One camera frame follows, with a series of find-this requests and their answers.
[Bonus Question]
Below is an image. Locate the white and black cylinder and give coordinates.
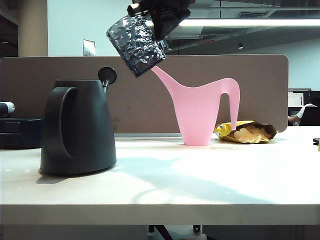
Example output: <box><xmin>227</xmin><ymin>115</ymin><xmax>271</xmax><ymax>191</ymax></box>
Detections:
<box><xmin>0</xmin><ymin>101</ymin><xmax>15</xmax><ymax>119</ymax></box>

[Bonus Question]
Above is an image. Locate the yellow open chip bag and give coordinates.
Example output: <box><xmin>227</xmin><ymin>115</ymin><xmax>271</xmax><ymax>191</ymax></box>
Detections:
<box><xmin>214</xmin><ymin>120</ymin><xmax>279</xmax><ymax>145</ymax></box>

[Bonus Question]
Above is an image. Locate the background computer monitor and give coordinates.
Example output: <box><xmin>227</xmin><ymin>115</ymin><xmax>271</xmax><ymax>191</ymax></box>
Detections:
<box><xmin>287</xmin><ymin>88</ymin><xmax>312</xmax><ymax>108</ymax></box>

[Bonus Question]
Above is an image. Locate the person in white shirt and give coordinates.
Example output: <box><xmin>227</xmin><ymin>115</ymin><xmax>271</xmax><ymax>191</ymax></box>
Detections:
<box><xmin>287</xmin><ymin>103</ymin><xmax>317</xmax><ymax>127</ymax></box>

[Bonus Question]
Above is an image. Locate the silver wall plate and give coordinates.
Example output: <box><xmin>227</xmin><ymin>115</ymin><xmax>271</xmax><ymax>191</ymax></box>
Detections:
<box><xmin>82</xmin><ymin>39</ymin><xmax>97</xmax><ymax>57</ymax></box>

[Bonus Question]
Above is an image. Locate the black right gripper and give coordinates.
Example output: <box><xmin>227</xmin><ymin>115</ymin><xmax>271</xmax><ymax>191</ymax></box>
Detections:
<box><xmin>126</xmin><ymin>0</ymin><xmax>196</xmax><ymax>41</ymax></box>

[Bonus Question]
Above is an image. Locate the hammered metal mug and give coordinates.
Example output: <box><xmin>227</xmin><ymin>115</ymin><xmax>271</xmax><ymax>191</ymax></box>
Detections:
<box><xmin>106</xmin><ymin>14</ymin><xmax>169</xmax><ymax>78</ymax></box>

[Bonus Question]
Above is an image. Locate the black watering can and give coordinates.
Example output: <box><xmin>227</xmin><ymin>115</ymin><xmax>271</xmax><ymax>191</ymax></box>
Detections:
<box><xmin>38</xmin><ymin>66</ymin><xmax>118</xmax><ymax>176</ymax></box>

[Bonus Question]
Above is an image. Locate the silver desk rail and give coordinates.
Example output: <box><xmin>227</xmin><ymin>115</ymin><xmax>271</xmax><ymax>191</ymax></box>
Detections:
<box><xmin>114</xmin><ymin>133</ymin><xmax>185</xmax><ymax>144</ymax></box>

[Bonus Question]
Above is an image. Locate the long ceiling light strip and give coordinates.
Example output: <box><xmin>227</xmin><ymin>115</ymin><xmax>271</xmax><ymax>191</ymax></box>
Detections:
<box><xmin>145</xmin><ymin>19</ymin><xmax>320</xmax><ymax>27</ymax></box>

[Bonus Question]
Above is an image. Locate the pink plastic watering can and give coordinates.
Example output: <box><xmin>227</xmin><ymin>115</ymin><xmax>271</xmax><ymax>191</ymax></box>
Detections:
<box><xmin>151</xmin><ymin>65</ymin><xmax>241</xmax><ymax>147</ymax></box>

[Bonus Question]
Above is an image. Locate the brown desk divider panel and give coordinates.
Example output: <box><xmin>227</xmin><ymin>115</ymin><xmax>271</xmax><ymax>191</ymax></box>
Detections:
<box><xmin>0</xmin><ymin>53</ymin><xmax>290</xmax><ymax>135</ymax></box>

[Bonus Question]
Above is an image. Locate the black office chair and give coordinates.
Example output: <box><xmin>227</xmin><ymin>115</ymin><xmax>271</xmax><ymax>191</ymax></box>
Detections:
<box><xmin>298</xmin><ymin>106</ymin><xmax>320</xmax><ymax>127</ymax></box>

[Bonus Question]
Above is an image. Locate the black table frame leg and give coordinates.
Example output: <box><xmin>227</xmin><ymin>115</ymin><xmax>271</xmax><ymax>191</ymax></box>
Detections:
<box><xmin>147</xmin><ymin>224</ymin><xmax>173</xmax><ymax>240</ymax></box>

